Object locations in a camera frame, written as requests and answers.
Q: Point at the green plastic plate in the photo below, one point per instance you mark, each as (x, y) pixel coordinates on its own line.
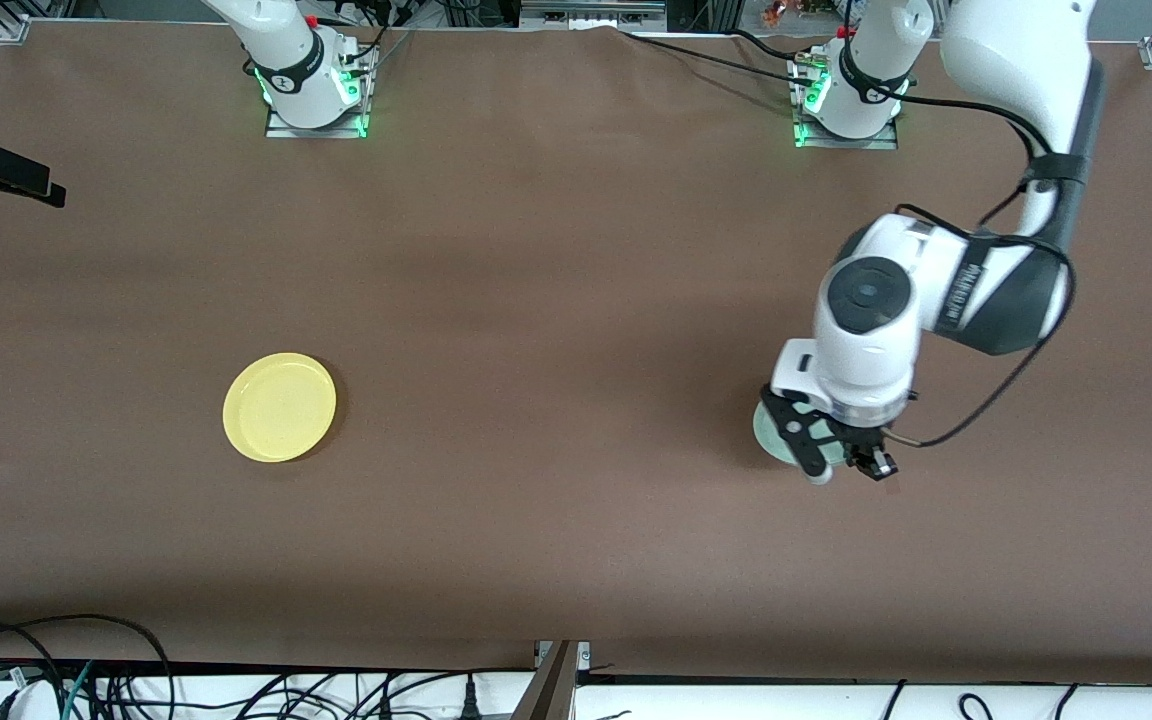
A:
(768, 432)

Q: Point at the yellow plastic plate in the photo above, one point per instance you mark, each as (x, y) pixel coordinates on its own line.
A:
(279, 408)

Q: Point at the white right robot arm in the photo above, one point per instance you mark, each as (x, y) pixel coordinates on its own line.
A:
(286, 50)

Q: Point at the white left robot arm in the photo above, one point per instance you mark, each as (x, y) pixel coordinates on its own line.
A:
(866, 350)

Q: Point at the black power plug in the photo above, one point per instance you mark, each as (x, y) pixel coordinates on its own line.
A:
(471, 705)

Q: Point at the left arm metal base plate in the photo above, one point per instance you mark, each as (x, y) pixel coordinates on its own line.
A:
(841, 143)

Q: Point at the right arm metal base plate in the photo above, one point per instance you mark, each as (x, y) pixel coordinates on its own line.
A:
(316, 132)

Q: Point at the aluminium frame post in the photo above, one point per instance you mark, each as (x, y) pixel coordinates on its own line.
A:
(556, 690)

